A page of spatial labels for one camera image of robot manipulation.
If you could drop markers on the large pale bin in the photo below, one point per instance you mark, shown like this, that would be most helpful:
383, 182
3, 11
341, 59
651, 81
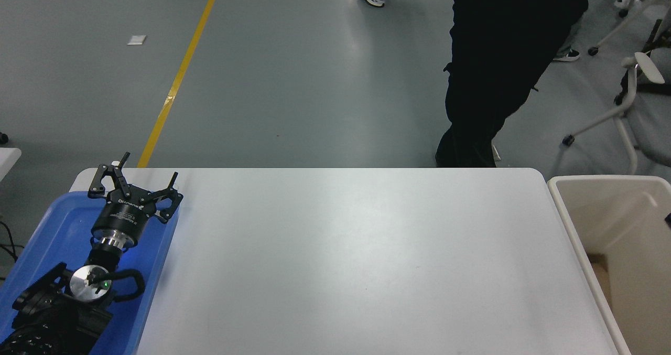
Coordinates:
603, 213

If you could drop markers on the white side table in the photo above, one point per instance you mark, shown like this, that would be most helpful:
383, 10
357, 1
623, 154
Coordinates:
8, 159

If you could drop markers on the black chair frame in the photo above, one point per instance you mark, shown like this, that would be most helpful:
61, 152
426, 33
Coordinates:
645, 87

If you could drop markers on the blue plastic tray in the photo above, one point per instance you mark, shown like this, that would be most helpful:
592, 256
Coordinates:
57, 224

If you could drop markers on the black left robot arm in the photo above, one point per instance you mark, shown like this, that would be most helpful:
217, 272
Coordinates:
85, 284

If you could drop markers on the white paper scrap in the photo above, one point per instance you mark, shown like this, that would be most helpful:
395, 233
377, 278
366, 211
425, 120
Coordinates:
137, 40

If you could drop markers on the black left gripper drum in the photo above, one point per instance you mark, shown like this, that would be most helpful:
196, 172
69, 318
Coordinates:
123, 218

